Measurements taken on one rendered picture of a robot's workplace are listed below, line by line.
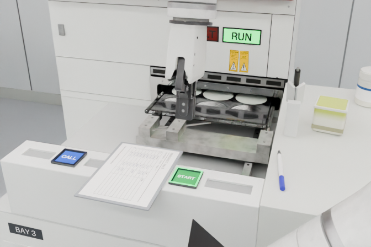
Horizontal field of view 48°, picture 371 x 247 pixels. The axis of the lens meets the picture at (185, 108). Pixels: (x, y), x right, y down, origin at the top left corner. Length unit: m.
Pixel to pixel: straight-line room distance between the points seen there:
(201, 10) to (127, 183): 0.36
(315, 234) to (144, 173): 0.43
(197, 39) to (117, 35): 0.75
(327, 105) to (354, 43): 1.83
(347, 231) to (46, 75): 3.23
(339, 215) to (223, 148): 0.62
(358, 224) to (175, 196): 0.40
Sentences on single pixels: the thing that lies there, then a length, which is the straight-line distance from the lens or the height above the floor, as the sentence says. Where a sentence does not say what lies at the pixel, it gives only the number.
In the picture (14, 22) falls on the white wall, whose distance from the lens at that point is 3.59.
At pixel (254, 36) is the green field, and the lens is 1.28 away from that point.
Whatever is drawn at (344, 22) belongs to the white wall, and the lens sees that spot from 2.79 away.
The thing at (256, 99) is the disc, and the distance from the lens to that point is 1.34.
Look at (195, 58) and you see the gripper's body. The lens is 0.69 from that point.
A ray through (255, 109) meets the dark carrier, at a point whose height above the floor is 0.90.
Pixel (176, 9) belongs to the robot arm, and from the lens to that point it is 0.70.
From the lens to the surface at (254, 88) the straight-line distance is 1.32.
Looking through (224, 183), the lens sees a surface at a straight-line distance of 0.83.
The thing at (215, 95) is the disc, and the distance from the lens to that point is 1.36.
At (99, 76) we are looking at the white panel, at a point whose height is 0.92.
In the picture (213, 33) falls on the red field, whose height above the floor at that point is 1.10.
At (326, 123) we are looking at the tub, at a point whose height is 0.99.
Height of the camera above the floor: 1.43
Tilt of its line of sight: 25 degrees down
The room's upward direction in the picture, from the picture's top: straight up
